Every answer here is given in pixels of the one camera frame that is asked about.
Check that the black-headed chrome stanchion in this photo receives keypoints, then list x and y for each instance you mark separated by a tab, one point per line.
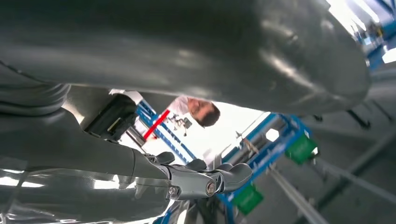
111	117

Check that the person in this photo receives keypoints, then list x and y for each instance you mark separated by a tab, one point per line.
201	111

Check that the green plastic bin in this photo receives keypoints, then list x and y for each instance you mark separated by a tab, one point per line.
301	150
247	199

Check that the red barrier belt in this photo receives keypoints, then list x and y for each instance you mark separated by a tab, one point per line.
156	123

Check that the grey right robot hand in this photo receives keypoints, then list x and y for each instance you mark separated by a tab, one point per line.
185	46

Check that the blue metal rack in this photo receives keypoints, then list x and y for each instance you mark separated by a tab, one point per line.
263	157

